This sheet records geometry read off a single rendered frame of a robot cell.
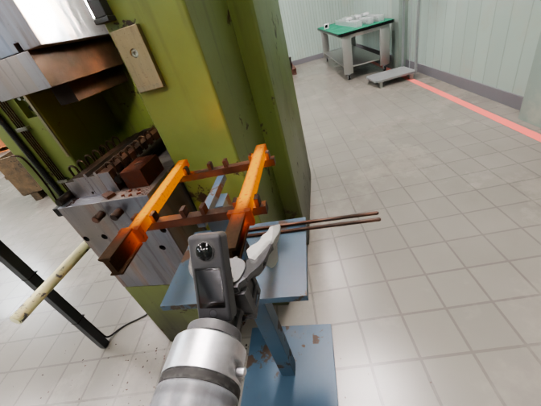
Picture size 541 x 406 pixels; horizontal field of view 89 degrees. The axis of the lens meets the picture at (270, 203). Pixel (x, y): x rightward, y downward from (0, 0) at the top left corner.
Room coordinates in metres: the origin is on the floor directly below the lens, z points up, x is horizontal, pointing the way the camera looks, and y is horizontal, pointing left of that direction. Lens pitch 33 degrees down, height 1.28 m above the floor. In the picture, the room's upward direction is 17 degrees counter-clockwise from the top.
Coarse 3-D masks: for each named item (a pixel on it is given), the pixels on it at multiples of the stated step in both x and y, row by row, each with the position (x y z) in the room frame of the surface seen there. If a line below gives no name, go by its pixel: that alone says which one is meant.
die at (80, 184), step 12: (156, 132) 1.26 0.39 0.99; (120, 144) 1.24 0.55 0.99; (144, 144) 1.15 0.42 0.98; (120, 156) 1.05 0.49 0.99; (132, 156) 1.05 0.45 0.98; (108, 168) 0.95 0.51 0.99; (120, 168) 0.97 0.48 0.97; (72, 180) 0.98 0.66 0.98; (84, 180) 0.95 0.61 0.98; (96, 180) 0.94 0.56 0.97; (108, 180) 0.92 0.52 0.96; (72, 192) 0.98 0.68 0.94; (84, 192) 0.96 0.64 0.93; (96, 192) 0.95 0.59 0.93
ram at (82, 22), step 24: (0, 0) 0.91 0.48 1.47; (24, 0) 0.93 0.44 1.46; (48, 0) 1.01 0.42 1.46; (72, 0) 1.10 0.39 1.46; (0, 24) 0.93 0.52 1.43; (24, 24) 0.91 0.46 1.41; (48, 24) 0.96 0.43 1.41; (72, 24) 1.05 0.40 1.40; (0, 48) 0.94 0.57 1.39; (24, 48) 0.92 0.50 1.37
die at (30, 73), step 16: (48, 48) 0.98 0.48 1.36; (64, 48) 1.04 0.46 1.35; (80, 48) 1.10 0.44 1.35; (96, 48) 1.16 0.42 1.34; (112, 48) 1.25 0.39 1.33; (0, 64) 0.95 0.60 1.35; (16, 64) 0.94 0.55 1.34; (32, 64) 0.92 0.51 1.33; (48, 64) 0.95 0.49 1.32; (64, 64) 1.00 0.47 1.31; (80, 64) 1.06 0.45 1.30; (96, 64) 1.13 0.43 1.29; (112, 64) 1.20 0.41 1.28; (0, 80) 0.96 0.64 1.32; (16, 80) 0.95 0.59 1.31; (32, 80) 0.93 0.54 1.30; (48, 80) 0.92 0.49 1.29; (64, 80) 0.97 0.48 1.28; (0, 96) 0.97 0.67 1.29; (16, 96) 0.96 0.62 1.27
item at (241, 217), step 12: (264, 144) 0.72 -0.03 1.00; (252, 156) 0.67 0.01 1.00; (264, 156) 0.67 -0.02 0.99; (252, 168) 0.60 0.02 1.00; (252, 180) 0.54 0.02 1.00; (240, 192) 0.51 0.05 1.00; (252, 192) 0.49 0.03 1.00; (240, 204) 0.46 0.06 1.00; (252, 204) 0.47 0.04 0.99; (228, 216) 0.43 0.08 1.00; (240, 216) 0.41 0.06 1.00; (252, 216) 0.42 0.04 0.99; (228, 228) 0.39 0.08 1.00; (240, 228) 0.38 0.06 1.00; (228, 240) 0.35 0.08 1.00; (240, 240) 0.37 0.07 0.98; (240, 252) 0.34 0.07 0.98
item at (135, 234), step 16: (176, 176) 0.70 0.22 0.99; (160, 192) 0.62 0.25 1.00; (144, 208) 0.56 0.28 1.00; (160, 208) 0.58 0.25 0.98; (144, 224) 0.51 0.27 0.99; (128, 240) 0.46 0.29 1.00; (144, 240) 0.47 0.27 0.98; (112, 256) 0.40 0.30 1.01; (128, 256) 0.44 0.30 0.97; (112, 272) 0.40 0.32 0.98
